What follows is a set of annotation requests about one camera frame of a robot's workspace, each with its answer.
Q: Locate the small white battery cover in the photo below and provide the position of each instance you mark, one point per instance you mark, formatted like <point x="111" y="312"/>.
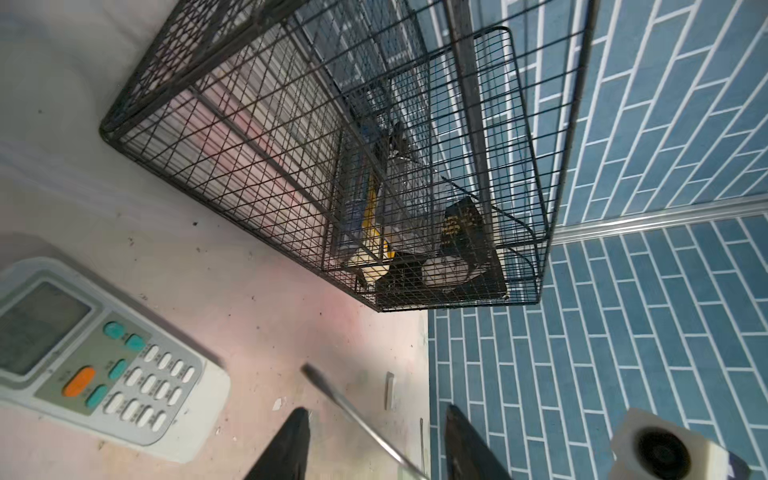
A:
<point x="389" y="391"/>

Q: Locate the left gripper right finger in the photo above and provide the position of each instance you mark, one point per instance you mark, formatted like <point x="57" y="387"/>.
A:
<point x="468" y="456"/>

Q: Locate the black round item in basket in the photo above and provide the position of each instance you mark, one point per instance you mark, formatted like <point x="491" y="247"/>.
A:
<point x="463" y="267"/>

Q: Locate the orange black screwdriver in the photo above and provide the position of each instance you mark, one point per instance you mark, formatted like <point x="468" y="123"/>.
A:
<point x="319" y="381"/>

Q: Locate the grey remote with teal buttons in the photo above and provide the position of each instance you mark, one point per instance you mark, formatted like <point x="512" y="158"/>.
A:
<point x="74" y="353"/>

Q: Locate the yellow item in basket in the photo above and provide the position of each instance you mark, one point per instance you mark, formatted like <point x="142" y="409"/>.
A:
<point x="370" y="262"/>

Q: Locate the black wire mesh basket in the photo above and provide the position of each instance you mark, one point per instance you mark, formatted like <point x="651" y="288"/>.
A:
<point x="278" y="114"/>

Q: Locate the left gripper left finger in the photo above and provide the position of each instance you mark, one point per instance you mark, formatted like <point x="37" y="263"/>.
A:
<point x="286" y="456"/>

